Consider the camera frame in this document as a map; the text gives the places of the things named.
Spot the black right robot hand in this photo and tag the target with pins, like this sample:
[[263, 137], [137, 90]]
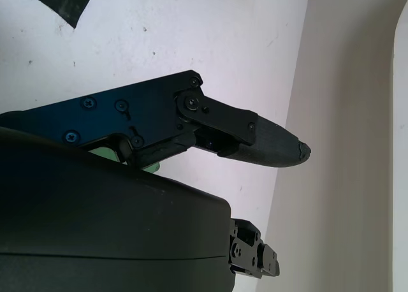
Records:
[[95, 228]]

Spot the green cube block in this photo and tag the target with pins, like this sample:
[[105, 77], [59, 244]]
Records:
[[102, 153]]

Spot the black tape strip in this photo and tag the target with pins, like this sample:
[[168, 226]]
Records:
[[68, 2]]

